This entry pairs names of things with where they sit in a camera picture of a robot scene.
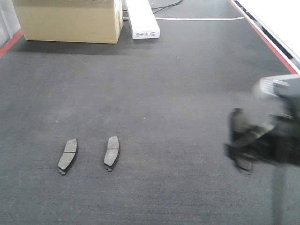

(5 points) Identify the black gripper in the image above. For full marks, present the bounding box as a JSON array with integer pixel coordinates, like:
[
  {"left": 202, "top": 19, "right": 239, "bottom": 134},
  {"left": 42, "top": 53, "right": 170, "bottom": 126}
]
[{"left": 225, "top": 95, "right": 300, "bottom": 165}]

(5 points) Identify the grey brake pad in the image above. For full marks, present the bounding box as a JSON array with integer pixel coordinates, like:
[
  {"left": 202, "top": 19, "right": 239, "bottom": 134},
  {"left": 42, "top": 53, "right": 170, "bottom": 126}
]
[
  {"left": 104, "top": 135, "right": 120, "bottom": 172},
  {"left": 235, "top": 157, "right": 252, "bottom": 175},
  {"left": 229, "top": 108, "right": 254, "bottom": 142},
  {"left": 58, "top": 138, "right": 78, "bottom": 175}
]

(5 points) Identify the white conveyor side panel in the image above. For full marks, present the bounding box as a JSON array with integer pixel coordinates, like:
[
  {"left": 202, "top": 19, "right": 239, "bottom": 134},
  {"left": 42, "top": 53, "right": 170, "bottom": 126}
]
[{"left": 238, "top": 0, "right": 300, "bottom": 64}]

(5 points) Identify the long white carton box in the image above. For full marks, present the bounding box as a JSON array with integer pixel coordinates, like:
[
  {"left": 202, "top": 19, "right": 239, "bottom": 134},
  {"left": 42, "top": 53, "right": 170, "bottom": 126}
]
[{"left": 125, "top": 0, "right": 160, "bottom": 40}]

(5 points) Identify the large brown cardboard box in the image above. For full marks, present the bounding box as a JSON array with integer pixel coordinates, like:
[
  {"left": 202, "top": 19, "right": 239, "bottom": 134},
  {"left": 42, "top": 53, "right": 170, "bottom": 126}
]
[{"left": 13, "top": 0, "right": 123, "bottom": 44}]

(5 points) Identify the black cable behind boxes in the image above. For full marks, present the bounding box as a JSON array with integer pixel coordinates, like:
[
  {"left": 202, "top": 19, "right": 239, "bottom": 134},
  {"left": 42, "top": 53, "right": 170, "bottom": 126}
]
[{"left": 151, "top": 0, "right": 183, "bottom": 14}]

